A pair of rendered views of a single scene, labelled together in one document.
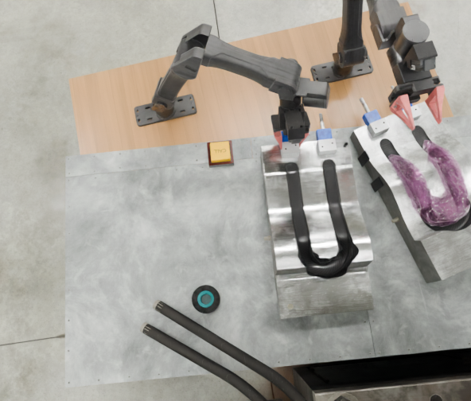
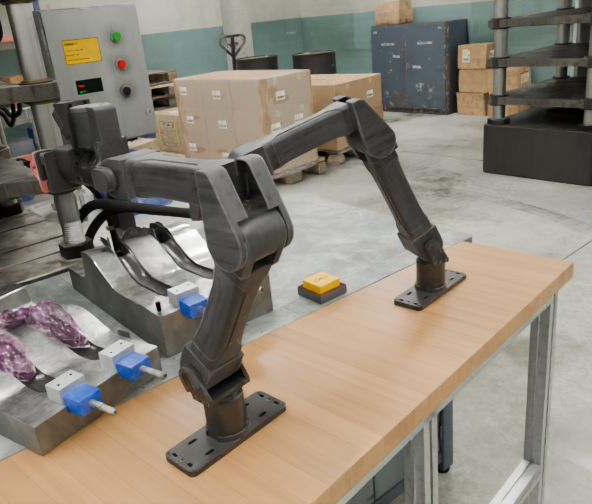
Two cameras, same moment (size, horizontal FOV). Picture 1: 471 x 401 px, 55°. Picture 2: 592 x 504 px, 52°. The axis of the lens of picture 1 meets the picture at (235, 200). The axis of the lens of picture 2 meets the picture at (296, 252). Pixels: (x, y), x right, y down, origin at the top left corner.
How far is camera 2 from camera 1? 1.82 m
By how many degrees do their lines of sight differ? 80
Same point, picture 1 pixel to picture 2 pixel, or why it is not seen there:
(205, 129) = (365, 299)
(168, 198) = (340, 256)
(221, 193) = (289, 277)
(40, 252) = (507, 393)
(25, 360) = not seen: hidden behind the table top
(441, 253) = not seen: outside the picture
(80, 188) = not seen: hidden behind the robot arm
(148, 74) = (500, 300)
